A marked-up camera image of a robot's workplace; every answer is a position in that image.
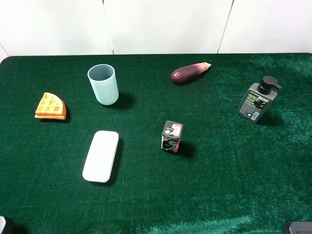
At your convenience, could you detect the orange waffle stack toy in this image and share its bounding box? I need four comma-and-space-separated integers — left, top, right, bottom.
35, 92, 67, 120

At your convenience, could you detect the green velvet tablecloth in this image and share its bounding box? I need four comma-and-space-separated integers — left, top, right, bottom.
0, 53, 312, 234

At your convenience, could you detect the grey pump dispenser bottle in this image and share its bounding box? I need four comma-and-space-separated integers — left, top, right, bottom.
237, 76, 282, 123

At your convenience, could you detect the black left robot part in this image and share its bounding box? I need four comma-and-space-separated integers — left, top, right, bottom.
0, 216, 15, 234

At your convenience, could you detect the light blue plastic cup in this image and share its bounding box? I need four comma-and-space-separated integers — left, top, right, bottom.
87, 64, 119, 106

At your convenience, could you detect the black red gum box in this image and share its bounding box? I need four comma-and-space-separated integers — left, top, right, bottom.
161, 120, 183, 153

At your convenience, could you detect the grey right robot part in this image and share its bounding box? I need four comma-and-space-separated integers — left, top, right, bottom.
282, 222, 312, 234

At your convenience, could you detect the white oblong case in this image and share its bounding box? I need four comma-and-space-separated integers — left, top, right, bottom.
82, 130, 119, 183

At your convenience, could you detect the purple eggplant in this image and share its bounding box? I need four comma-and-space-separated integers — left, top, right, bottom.
171, 62, 211, 83

